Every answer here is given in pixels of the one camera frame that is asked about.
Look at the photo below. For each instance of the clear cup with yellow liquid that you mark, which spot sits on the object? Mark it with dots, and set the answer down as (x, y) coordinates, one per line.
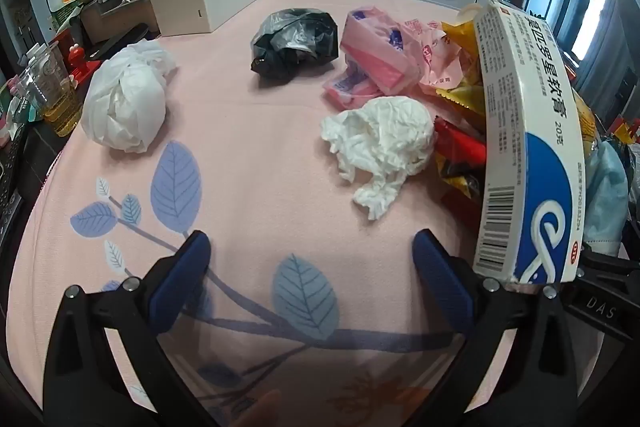
(60, 107)

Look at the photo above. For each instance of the pink leaf print tablecloth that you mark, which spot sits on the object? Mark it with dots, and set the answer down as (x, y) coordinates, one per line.
(250, 167)

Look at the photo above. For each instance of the white blue ointment box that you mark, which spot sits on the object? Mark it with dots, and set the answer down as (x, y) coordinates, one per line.
(525, 132)

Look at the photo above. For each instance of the white plastic bag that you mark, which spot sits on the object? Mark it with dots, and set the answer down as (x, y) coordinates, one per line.
(125, 102)

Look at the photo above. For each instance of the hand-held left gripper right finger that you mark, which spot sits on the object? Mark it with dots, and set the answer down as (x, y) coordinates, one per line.
(440, 282)

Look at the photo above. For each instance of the brown cardboard box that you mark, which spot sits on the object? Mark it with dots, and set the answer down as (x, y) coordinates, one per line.
(115, 19)

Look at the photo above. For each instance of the black plastic bag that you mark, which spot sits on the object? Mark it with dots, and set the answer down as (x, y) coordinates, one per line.
(295, 39)

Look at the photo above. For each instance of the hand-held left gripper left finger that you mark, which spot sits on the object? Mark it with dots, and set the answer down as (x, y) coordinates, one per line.
(181, 277)

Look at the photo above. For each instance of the yellow red snack wrapper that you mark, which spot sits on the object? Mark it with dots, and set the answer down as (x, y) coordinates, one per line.
(460, 182)

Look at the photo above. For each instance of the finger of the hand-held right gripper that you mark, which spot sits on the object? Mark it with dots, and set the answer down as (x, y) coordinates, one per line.
(595, 307)

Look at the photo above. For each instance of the white tissue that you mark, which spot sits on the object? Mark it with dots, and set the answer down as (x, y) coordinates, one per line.
(380, 132)

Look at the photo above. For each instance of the red toy figure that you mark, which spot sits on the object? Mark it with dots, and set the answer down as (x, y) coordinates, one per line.
(80, 62)

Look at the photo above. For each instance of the red package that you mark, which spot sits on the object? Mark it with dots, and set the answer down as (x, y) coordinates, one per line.
(460, 142)

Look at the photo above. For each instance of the black remote control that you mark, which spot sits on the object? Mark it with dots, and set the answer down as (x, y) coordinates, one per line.
(10, 202)

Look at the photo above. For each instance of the large pink plastic packaging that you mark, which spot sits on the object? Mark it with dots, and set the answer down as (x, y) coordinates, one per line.
(375, 52)

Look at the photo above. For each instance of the small pink wrapper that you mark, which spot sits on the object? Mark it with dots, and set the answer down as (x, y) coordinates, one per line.
(350, 88)

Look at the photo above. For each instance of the pink printed plastic bag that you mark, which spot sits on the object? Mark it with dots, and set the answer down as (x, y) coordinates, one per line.
(440, 52)

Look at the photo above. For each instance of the blue face mask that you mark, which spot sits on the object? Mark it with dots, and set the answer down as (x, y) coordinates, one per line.
(607, 192)

